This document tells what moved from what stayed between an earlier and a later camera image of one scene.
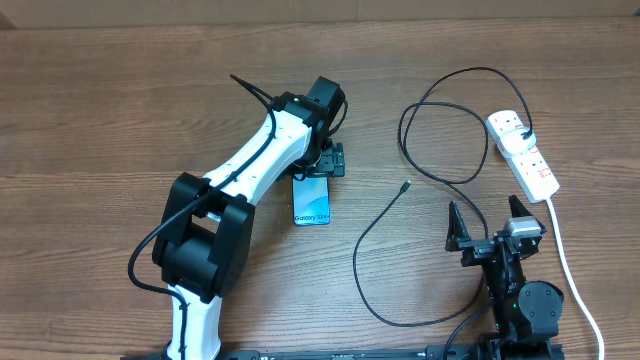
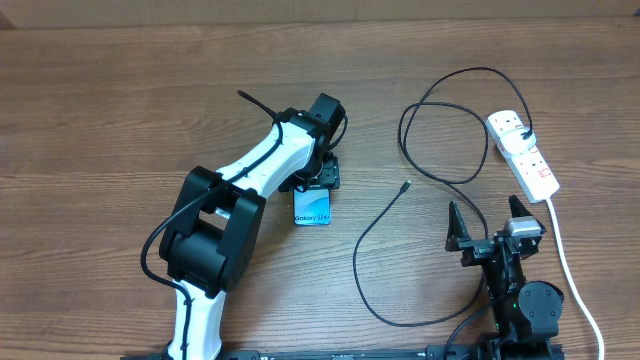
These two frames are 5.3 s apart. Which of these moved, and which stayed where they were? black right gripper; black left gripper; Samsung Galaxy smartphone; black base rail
Moved: black left gripper
Stayed: black base rail; black right gripper; Samsung Galaxy smartphone
